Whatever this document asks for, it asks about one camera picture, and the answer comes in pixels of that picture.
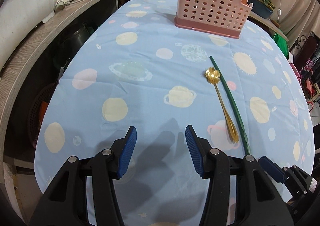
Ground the pink perforated utensil basket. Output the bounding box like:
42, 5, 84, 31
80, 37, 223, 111
175, 0, 253, 39

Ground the blue planet-print tablecloth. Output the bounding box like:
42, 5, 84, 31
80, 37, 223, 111
35, 0, 315, 225

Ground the gold flower spoon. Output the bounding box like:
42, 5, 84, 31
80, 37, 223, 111
205, 67, 239, 143

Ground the green chopstick gold band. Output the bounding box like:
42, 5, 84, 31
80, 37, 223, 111
209, 56, 251, 155

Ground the green bag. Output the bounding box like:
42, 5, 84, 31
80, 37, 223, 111
273, 33, 289, 59

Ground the blue tray with greens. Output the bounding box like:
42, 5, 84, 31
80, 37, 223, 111
248, 0, 275, 19

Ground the wooden counter shelf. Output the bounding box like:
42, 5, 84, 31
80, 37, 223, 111
0, 0, 290, 187

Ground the white blue-lid storage box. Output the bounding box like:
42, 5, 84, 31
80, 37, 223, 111
0, 0, 56, 67

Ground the beige curtain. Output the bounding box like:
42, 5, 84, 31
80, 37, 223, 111
271, 0, 319, 46

